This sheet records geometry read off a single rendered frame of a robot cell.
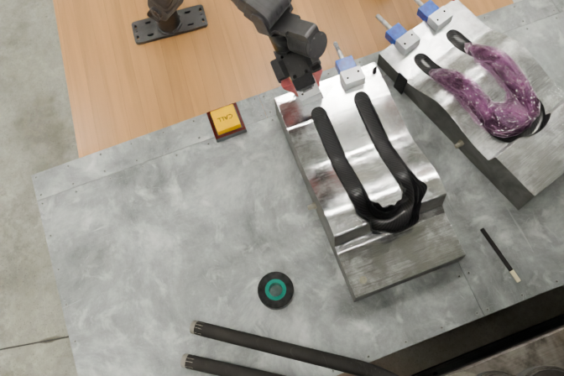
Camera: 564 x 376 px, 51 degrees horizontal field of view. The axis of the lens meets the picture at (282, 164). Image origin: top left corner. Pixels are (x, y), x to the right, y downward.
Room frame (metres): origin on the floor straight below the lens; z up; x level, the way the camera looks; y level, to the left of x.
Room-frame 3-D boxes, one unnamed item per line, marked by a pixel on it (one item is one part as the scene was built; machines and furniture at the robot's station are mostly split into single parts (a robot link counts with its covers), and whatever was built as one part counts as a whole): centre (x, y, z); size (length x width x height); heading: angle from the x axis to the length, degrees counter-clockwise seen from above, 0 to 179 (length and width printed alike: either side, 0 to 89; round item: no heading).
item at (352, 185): (0.46, -0.19, 0.92); 0.35 x 0.16 x 0.09; 13
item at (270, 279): (0.21, 0.05, 0.82); 0.08 x 0.08 x 0.04
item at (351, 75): (0.72, -0.18, 0.89); 0.13 x 0.05 x 0.05; 12
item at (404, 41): (0.81, -0.33, 0.86); 0.13 x 0.05 x 0.05; 30
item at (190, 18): (0.96, 0.25, 0.84); 0.20 x 0.07 x 0.08; 98
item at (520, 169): (0.60, -0.52, 0.86); 0.50 x 0.26 x 0.11; 30
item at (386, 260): (0.44, -0.19, 0.87); 0.50 x 0.26 x 0.14; 13
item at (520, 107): (0.60, -0.51, 0.90); 0.26 x 0.18 x 0.08; 30
